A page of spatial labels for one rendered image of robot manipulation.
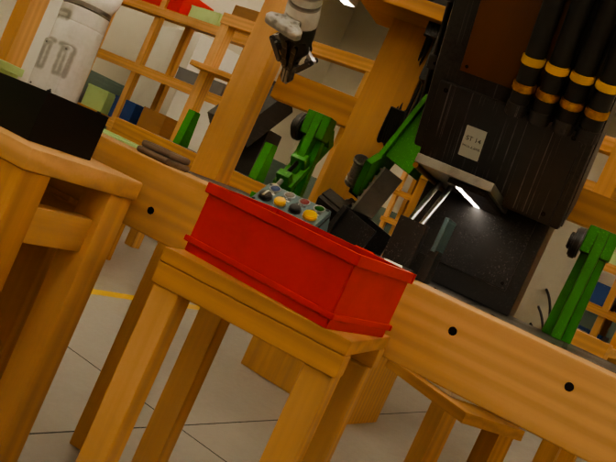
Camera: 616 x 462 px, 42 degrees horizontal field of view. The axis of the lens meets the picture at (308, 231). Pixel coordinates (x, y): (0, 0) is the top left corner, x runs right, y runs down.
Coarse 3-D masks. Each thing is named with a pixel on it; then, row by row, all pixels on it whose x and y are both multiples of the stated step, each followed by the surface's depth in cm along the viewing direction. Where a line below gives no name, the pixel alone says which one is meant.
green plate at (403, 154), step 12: (420, 108) 173; (408, 120) 173; (396, 132) 174; (408, 132) 174; (396, 144) 175; (408, 144) 174; (384, 156) 176; (396, 156) 175; (408, 156) 174; (408, 168) 173
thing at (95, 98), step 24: (144, 0) 780; (168, 0) 759; (192, 0) 760; (192, 24) 732; (216, 24) 726; (144, 48) 762; (144, 72) 751; (168, 72) 800; (192, 72) 732; (96, 96) 788; (120, 96) 766; (216, 96) 709; (144, 120) 755; (168, 120) 748
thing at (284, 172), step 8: (328, 144) 210; (296, 152) 204; (296, 160) 203; (304, 160) 202; (280, 168) 200; (288, 168) 205; (304, 168) 204; (280, 176) 199; (288, 176) 198; (296, 176) 203; (304, 176) 205; (280, 184) 201; (288, 184) 200; (296, 184) 202
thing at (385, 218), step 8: (400, 184) 1203; (416, 184) 1242; (392, 192) 1202; (400, 192) 1196; (408, 192) 1241; (392, 200) 1204; (408, 200) 1240; (392, 208) 1208; (400, 208) 1243; (384, 216) 1201; (384, 224) 1207; (392, 224) 1192
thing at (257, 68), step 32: (256, 32) 229; (416, 32) 214; (256, 64) 228; (384, 64) 216; (416, 64) 213; (224, 96) 230; (256, 96) 229; (384, 96) 215; (416, 96) 216; (224, 128) 229; (352, 128) 217; (224, 160) 228; (352, 160) 216; (320, 192) 218
